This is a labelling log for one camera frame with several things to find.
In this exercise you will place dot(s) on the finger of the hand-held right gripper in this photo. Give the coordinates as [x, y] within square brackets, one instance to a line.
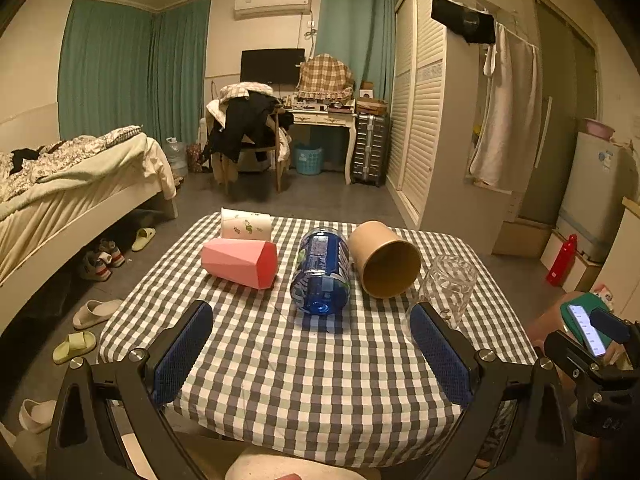
[611, 325]
[567, 352]

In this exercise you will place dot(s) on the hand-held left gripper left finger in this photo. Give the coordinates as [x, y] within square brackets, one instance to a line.
[182, 350]

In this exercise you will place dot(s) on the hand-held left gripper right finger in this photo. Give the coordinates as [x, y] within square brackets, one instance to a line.
[440, 360]

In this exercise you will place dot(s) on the blue plastic bottle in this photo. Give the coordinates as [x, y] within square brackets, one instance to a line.
[320, 272]

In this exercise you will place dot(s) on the clear glass cup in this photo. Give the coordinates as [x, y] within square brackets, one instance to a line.
[447, 282]

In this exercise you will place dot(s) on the pink faceted cup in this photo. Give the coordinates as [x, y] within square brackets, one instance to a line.
[242, 262]

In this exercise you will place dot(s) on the brown paper cup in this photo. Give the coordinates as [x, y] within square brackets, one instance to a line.
[382, 260]

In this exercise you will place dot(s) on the white patterned paper cup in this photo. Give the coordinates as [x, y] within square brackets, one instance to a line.
[245, 225]

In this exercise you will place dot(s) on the smartphone with lit screen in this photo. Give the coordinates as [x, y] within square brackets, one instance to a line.
[582, 325]

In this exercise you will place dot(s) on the person's right leg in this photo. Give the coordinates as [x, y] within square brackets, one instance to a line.
[544, 321]

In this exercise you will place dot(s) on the person's leg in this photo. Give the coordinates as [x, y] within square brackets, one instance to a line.
[544, 321]
[265, 466]

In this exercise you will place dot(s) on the red bottle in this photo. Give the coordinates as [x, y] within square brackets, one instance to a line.
[562, 260]

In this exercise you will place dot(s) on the white slipper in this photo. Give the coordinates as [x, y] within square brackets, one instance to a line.
[37, 415]
[95, 312]

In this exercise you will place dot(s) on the green slipper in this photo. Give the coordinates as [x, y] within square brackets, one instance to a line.
[74, 347]

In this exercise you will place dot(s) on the yellow slipper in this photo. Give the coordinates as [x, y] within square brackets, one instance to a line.
[144, 238]

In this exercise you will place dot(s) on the white sneaker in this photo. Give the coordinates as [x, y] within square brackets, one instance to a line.
[112, 252]
[94, 266]

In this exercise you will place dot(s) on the checkered tablecloth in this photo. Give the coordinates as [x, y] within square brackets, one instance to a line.
[300, 375]

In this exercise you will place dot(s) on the cardboard box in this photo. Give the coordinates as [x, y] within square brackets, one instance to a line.
[520, 237]

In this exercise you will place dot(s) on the small white fridge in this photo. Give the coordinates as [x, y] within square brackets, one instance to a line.
[595, 195]

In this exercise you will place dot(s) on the person's left leg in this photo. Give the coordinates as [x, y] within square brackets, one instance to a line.
[265, 466]

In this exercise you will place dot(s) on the bed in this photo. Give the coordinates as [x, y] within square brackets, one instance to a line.
[75, 210]

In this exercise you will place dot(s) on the patterned red bag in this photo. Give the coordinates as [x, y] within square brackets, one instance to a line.
[194, 157]

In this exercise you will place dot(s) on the clear water jug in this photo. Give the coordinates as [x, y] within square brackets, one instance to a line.
[176, 156]

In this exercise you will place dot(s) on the pink basin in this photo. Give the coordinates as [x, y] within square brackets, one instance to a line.
[597, 128]

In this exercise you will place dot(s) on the wooden chair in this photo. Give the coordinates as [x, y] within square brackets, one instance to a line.
[277, 160]

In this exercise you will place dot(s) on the grey door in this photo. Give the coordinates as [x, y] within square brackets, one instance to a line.
[560, 110]

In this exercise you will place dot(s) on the dark ribbed suitcase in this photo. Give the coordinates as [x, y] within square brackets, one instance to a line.
[369, 150]

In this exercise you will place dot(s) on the blue laundry basket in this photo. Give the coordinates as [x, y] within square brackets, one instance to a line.
[307, 160]

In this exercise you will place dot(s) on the black jacket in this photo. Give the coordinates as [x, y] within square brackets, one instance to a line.
[242, 125]

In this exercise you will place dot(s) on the floral quilt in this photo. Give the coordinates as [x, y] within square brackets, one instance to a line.
[55, 152]

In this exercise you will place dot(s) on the white hanging towel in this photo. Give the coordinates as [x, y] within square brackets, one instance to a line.
[505, 110]

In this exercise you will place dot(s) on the white louvered wardrobe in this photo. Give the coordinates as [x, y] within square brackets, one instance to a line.
[425, 110]

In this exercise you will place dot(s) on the black garment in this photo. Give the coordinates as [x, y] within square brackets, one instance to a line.
[24, 154]

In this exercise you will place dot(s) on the brown box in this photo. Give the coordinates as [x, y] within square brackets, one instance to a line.
[372, 106]

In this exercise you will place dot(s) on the white desk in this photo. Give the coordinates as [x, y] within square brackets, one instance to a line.
[322, 120]

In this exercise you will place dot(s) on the green curtain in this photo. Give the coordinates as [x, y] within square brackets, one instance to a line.
[357, 30]
[107, 70]
[182, 75]

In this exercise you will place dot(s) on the black television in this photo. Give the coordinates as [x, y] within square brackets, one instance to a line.
[272, 66]

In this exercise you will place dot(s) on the plaid cloth cover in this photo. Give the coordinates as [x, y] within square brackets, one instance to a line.
[325, 77]

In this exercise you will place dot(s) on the black mounted device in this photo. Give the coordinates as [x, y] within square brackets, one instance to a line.
[462, 17]

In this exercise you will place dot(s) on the white air conditioner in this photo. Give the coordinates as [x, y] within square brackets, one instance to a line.
[272, 4]

